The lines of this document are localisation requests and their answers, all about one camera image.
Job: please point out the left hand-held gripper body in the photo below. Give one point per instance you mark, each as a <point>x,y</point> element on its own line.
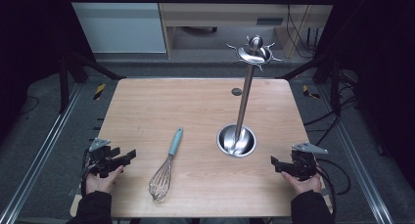
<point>101,158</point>

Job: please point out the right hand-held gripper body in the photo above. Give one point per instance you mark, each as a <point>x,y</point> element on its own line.
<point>303,163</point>

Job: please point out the person's right hand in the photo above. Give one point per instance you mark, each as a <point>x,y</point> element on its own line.
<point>305,185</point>

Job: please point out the person's left hand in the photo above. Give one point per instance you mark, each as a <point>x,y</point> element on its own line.
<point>101,183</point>

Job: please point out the yellow black tape strip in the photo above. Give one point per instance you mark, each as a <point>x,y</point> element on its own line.
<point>99,91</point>
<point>308,92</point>

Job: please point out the steel utensil stand with hooks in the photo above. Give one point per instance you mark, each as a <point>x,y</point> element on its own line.
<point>243,103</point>

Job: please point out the black metal stand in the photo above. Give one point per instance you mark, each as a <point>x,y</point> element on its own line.
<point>332,83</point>
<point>63,83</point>

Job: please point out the white cabinet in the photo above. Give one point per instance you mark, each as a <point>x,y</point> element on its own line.
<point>120,25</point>

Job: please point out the aluminium floor rail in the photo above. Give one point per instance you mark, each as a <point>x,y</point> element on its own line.
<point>39,155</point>
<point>355,155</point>

